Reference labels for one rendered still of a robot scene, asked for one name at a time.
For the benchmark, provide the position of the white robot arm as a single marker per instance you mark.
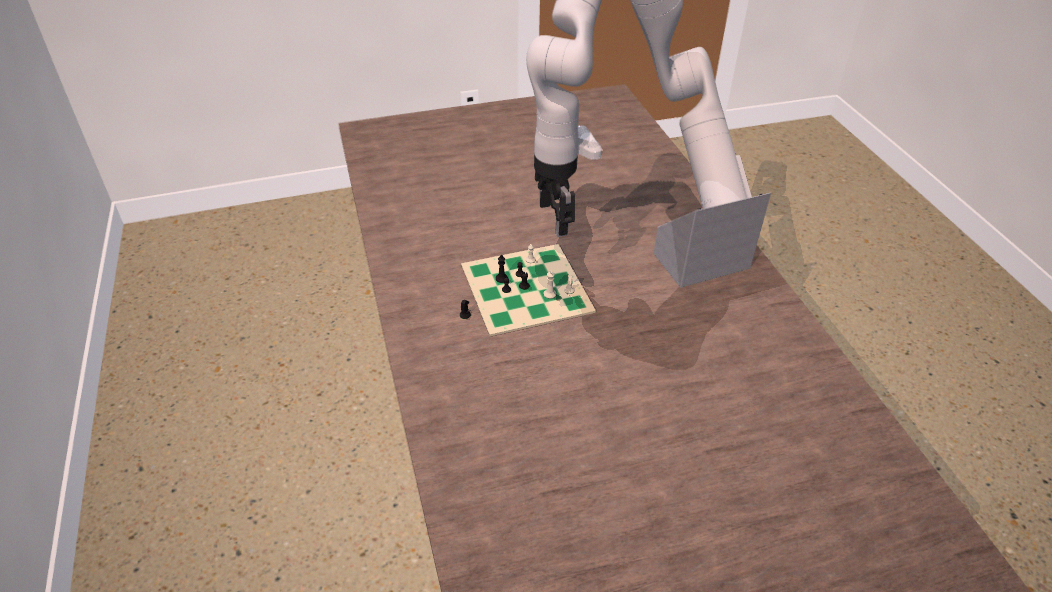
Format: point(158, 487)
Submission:
point(718, 172)

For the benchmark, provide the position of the green and cream chessboard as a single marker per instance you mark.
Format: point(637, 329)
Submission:
point(521, 309)

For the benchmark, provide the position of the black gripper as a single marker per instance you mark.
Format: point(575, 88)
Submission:
point(553, 186)

